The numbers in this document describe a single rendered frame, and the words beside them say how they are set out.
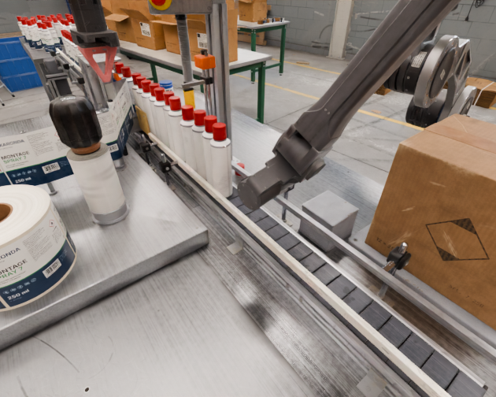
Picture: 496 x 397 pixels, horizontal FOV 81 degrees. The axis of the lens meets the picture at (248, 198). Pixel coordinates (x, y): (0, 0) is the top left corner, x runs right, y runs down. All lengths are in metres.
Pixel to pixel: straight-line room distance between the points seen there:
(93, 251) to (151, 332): 0.23
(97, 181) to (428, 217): 0.69
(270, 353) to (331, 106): 0.43
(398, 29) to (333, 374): 0.52
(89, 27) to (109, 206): 0.37
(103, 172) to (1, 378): 0.40
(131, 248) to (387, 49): 0.61
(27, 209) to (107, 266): 0.18
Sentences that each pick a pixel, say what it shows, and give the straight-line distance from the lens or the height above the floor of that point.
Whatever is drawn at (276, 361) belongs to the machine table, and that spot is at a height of 0.83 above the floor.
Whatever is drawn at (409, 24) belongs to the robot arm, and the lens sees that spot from 0.43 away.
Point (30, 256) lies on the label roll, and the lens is 0.65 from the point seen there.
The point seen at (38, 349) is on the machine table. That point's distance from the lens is 0.71.
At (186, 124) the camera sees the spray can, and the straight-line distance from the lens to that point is 0.84.
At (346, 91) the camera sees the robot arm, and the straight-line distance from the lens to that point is 0.45.
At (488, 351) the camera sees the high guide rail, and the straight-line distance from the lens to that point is 0.56.
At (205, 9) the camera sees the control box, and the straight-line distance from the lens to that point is 0.90.
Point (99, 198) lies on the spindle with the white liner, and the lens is 0.75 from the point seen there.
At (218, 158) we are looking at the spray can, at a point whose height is 1.01.
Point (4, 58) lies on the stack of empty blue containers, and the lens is 5.54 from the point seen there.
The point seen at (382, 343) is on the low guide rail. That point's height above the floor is 0.91.
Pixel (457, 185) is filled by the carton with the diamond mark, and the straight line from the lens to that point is 0.61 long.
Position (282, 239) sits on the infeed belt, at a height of 0.88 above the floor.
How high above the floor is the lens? 1.37
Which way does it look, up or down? 38 degrees down
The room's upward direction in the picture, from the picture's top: straight up
